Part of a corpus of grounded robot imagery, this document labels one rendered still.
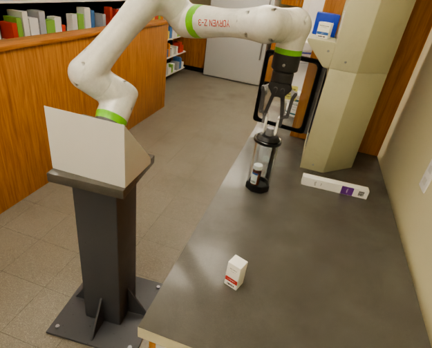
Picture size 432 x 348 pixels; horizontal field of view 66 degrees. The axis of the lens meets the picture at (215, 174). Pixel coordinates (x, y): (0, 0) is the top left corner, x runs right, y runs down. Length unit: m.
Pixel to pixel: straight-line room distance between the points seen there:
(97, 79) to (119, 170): 0.35
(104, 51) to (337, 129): 1.01
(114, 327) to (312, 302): 1.26
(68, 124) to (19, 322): 1.20
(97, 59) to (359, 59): 1.01
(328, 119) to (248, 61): 5.11
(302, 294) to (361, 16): 1.03
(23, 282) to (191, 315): 1.57
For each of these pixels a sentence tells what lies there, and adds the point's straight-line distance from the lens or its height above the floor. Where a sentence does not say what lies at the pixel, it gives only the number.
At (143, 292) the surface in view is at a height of 0.02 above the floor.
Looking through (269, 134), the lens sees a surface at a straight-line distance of 1.28.
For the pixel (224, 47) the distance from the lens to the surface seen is 6.66.
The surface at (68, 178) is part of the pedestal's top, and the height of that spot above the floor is 0.94.
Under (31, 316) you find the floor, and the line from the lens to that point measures 2.16.
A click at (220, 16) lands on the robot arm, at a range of 1.20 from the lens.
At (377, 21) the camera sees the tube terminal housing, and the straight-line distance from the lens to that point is 1.50.
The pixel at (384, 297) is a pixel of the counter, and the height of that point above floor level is 0.94.
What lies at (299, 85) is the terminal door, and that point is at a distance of 1.85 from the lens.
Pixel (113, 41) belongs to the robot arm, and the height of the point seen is 1.43.
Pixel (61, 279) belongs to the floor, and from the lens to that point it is 2.29.
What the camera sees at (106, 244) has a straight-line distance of 1.60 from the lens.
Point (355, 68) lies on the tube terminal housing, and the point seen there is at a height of 1.43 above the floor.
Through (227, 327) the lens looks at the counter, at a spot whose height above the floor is 0.94.
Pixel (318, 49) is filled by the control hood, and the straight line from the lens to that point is 1.49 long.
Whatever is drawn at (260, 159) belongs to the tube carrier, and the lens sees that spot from 1.29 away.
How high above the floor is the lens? 1.66
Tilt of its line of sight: 30 degrees down
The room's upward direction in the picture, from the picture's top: 8 degrees clockwise
